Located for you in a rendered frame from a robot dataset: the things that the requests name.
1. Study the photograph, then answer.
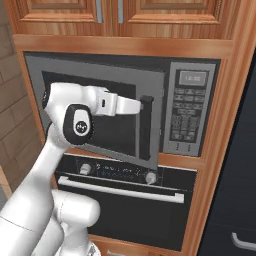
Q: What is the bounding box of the wooden cabinet frame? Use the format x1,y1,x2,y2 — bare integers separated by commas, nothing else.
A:
4,0,256,256

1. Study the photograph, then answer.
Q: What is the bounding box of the wooden cupboard door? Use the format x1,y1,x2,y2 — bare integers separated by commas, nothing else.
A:
112,0,235,40
14,0,113,37

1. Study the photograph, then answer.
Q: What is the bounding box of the grey microwave door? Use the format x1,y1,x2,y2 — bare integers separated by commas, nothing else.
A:
24,54,167,171

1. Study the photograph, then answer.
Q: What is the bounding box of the white oven knob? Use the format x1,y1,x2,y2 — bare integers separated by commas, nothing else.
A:
79,162,93,175
144,171,158,186

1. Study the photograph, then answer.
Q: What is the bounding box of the black oven door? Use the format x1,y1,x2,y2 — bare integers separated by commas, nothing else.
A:
55,181,195,252

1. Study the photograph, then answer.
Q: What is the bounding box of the black microwave door handle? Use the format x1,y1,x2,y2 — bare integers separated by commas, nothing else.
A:
138,94,155,161

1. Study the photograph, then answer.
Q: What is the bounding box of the grey microwave oven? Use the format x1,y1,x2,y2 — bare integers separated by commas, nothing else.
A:
23,51,221,158

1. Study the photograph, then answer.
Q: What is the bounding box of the white oven door handle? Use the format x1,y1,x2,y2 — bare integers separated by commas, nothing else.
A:
57,175,186,205

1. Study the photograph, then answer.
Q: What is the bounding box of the black built-in oven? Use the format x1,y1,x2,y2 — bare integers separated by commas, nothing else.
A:
54,152,199,253

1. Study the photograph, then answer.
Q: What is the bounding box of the black fridge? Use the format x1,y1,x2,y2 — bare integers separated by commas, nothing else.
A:
196,46,256,256

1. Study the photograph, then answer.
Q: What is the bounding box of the grey fridge handle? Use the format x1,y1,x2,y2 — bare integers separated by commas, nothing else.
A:
231,231,256,252

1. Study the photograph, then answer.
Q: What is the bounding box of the grey cupboard door handle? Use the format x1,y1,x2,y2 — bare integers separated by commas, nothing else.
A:
95,0,104,24
116,0,125,24

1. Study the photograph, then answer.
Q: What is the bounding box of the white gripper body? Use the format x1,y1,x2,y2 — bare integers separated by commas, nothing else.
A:
115,95,142,116

